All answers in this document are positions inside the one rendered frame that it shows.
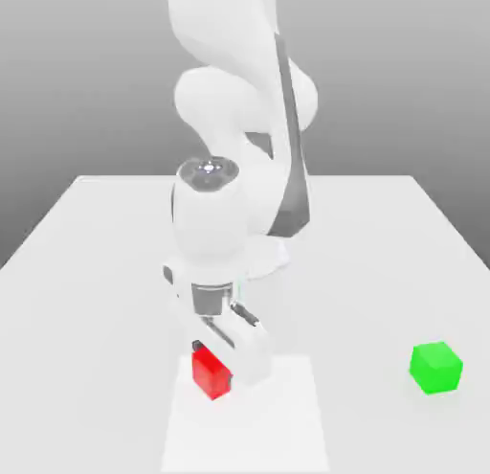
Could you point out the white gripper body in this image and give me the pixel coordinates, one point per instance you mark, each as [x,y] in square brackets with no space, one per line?
[250,351]

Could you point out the small red cube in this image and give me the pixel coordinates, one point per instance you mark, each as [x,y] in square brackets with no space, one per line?
[210,376]

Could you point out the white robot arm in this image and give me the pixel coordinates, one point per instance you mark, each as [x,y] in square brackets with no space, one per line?
[214,221]

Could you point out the small green cube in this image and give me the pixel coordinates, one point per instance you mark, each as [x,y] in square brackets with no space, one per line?
[436,368]

